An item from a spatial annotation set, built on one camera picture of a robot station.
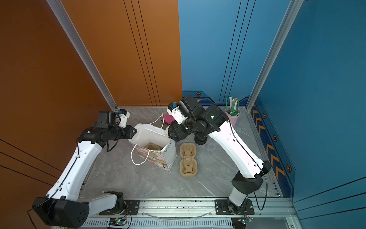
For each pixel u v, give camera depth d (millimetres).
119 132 630
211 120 399
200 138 966
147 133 791
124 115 673
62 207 368
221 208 725
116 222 709
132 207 738
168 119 563
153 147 914
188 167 851
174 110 547
